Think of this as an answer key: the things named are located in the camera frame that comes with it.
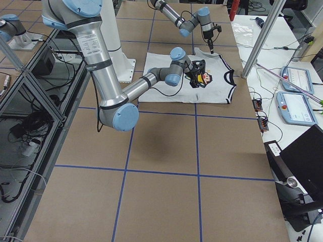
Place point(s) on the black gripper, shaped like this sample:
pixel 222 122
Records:
pixel 193 76
pixel 208 35

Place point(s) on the grey cartoon print t-shirt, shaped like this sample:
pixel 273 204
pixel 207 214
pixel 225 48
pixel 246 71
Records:
pixel 215 83

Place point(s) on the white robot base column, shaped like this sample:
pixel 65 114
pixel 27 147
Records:
pixel 123 66

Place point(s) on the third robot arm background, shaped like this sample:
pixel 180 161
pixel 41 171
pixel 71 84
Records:
pixel 11 26

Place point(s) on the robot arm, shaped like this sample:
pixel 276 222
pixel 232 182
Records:
pixel 186 27
pixel 116 109

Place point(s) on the clear plastic bag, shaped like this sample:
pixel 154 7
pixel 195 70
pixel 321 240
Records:
pixel 243 33

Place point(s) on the red fire extinguisher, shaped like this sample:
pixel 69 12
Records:
pixel 233 10

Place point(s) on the far teach pendant tablet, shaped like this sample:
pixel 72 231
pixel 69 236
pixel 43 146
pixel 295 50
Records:
pixel 299 77

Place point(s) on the teach pendant tablet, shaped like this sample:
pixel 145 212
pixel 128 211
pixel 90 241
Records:
pixel 295 109
pixel 299 77

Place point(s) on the near teach pendant tablet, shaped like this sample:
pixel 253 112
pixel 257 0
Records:
pixel 295 109

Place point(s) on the aluminium frame post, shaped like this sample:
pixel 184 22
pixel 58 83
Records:
pixel 269 23

